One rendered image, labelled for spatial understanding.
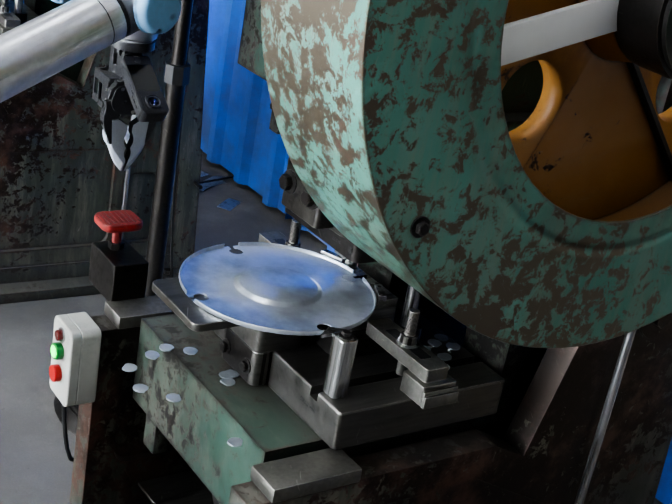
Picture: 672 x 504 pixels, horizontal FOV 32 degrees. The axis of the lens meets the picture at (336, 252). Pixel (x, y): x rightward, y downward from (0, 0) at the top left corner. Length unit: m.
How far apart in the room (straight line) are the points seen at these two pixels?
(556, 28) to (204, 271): 0.73
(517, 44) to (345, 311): 0.62
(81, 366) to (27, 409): 0.96
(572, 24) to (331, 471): 0.68
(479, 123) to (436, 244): 0.13
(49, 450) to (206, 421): 1.01
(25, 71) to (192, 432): 0.58
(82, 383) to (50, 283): 1.46
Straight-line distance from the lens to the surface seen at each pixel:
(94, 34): 1.60
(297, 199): 1.67
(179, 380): 1.78
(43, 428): 2.77
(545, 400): 1.80
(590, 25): 1.24
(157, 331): 1.84
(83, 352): 1.87
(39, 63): 1.56
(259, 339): 1.68
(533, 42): 1.19
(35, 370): 2.98
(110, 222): 1.91
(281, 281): 1.72
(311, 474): 1.57
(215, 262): 1.76
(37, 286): 3.32
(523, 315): 1.32
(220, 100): 4.34
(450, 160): 1.14
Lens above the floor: 1.51
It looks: 23 degrees down
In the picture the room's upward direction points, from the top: 10 degrees clockwise
